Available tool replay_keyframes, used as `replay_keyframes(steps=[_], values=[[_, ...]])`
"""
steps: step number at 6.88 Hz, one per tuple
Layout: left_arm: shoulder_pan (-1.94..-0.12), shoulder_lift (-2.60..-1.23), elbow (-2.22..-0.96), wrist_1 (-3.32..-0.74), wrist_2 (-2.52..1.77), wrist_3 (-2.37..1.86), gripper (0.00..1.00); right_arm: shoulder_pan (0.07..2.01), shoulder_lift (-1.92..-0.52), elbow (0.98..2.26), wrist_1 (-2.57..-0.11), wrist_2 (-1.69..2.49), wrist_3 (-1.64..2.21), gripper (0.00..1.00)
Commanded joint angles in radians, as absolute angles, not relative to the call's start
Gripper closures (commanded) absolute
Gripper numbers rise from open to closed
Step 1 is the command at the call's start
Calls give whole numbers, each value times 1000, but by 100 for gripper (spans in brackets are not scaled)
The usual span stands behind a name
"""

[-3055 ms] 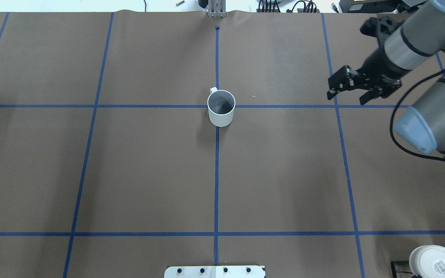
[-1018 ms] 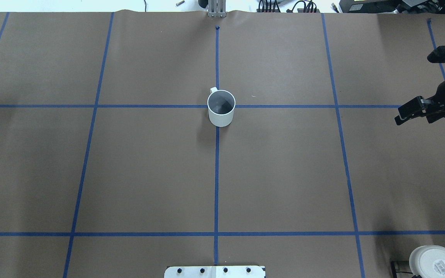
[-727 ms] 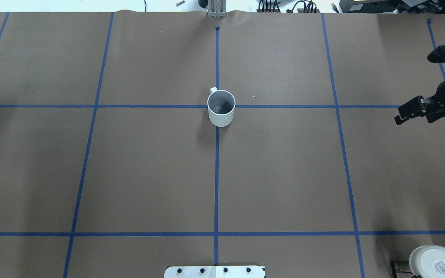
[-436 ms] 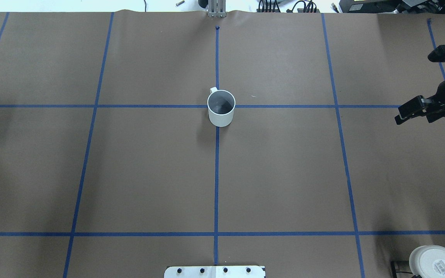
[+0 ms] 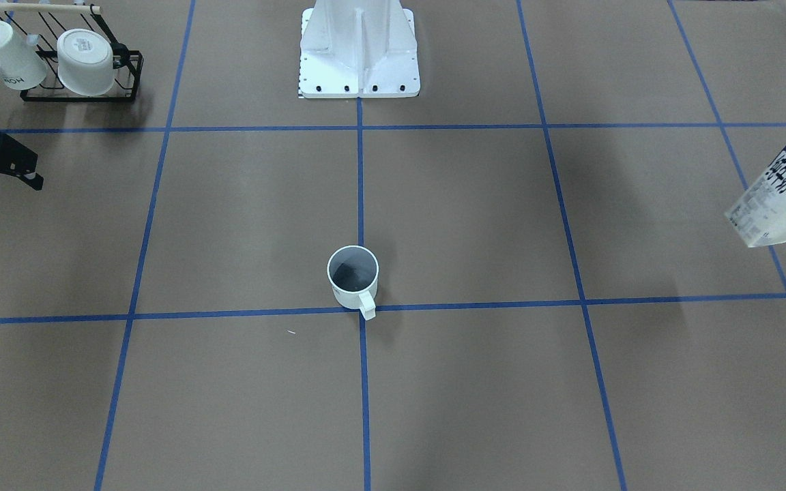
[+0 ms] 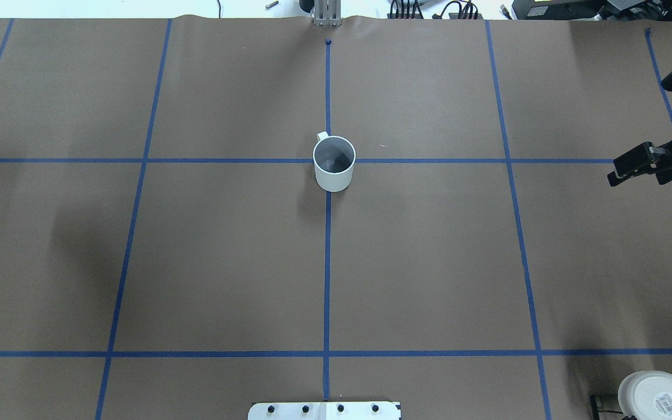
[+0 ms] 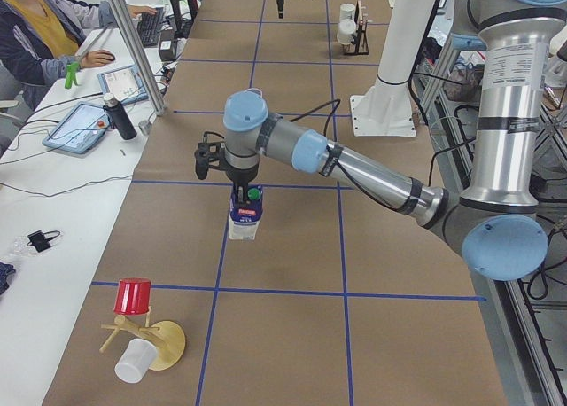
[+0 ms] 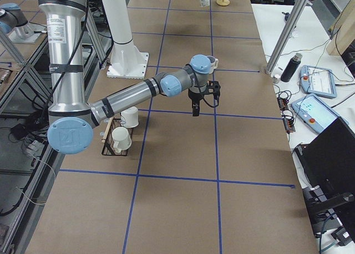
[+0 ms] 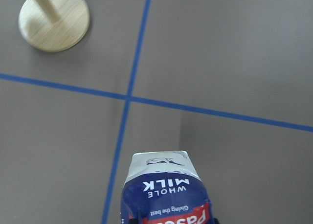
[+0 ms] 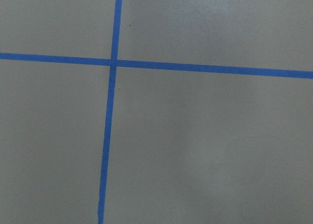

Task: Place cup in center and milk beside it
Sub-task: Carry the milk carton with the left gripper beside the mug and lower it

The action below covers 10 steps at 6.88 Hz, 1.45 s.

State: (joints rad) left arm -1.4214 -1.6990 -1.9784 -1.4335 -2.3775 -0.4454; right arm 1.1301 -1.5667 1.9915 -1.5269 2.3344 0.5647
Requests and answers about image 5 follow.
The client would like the white tilted cup on rack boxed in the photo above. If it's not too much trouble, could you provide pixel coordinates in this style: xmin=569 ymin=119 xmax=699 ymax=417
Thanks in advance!
xmin=0 ymin=20 xmax=46 ymax=91

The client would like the white upside-down cup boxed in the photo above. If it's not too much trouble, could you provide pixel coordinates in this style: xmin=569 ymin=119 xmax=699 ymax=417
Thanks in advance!
xmin=56 ymin=29 xmax=115 ymax=97

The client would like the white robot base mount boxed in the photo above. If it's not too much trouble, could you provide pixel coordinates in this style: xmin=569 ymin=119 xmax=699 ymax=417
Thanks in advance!
xmin=297 ymin=1 xmax=421 ymax=99

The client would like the wooden rack handle rod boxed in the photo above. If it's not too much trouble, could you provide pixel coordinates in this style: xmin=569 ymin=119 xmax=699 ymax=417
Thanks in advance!
xmin=0 ymin=2 xmax=103 ymax=16

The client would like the black wire cup rack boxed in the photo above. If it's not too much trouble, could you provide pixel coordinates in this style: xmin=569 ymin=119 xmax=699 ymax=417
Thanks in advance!
xmin=0 ymin=1 xmax=145 ymax=103

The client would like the white mug with handle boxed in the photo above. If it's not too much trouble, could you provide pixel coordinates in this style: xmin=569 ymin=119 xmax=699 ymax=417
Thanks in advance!
xmin=325 ymin=245 xmax=379 ymax=321

